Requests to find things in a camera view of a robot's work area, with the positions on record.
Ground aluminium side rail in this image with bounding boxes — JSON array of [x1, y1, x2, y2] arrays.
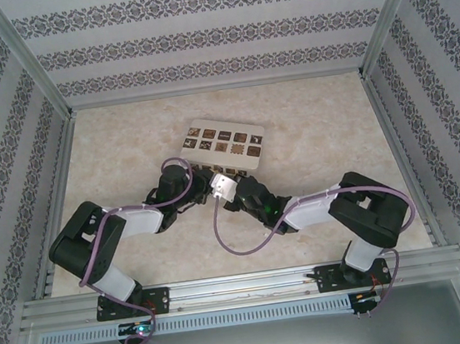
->
[[12, 114, 98, 299], [359, 67, 444, 254]]

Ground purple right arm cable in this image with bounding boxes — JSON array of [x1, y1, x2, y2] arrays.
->
[[210, 173, 429, 332]]

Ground small circuit board orange wires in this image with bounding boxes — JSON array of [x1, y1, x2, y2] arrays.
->
[[351, 287, 382, 306]]

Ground aluminium frame post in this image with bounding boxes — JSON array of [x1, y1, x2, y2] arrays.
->
[[349, 0, 442, 80]]

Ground small circuit board green light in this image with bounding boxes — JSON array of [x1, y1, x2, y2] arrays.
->
[[117, 321, 155, 338]]

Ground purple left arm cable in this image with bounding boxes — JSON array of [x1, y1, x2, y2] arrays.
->
[[63, 155, 216, 344]]

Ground grey slotted cable duct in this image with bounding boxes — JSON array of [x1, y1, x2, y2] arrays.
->
[[37, 293, 354, 344]]

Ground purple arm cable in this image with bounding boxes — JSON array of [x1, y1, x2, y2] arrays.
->
[[210, 173, 429, 332], [63, 155, 216, 344]]

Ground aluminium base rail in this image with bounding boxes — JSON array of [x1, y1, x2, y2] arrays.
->
[[17, 247, 460, 333]]

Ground cream box with brown pictures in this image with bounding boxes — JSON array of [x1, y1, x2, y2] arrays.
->
[[175, 110, 271, 186]]

